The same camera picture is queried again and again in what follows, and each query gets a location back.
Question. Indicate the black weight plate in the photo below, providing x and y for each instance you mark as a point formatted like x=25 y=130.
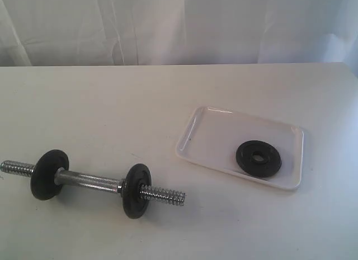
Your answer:
x=258 y=158
x=133 y=204
x=42 y=184

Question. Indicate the chrome threaded dumbbell bar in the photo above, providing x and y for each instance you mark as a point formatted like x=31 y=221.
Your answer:
x=150 y=193

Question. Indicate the white rectangular plastic tray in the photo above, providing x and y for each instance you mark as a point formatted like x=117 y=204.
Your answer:
x=213 y=135

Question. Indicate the white backdrop curtain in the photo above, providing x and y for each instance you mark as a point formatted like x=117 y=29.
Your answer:
x=143 y=32

